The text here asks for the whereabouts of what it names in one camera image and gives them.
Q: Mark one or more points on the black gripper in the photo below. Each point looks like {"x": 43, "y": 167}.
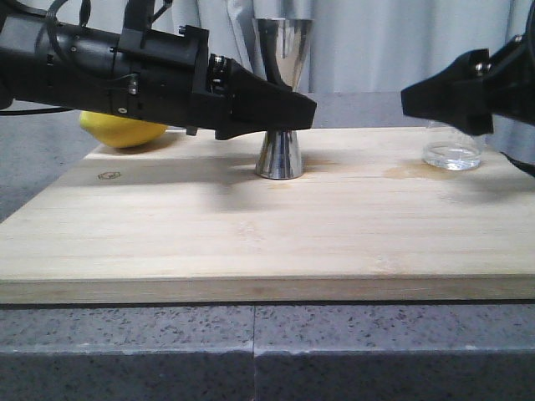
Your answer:
{"x": 465, "y": 95}
{"x": 170, "y": 85}

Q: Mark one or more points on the small glass beaker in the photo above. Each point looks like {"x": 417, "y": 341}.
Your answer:
{"x": 450, "y": 149}

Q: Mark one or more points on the steel double jigger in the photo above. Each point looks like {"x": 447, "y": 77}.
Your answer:
{"x": 284, "y": 45}

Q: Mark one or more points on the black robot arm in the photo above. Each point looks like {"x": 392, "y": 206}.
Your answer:
{"x": 69, "y": 66}

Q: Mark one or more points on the grey curtain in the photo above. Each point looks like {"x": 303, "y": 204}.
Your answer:
{"x": 359, "y": 46}

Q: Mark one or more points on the wooden cutting board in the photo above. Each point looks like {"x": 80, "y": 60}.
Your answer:
{"x": 187, "y": 220}

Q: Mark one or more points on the yellow lemon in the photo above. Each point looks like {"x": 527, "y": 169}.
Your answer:
{"x": 120, "y": 132}

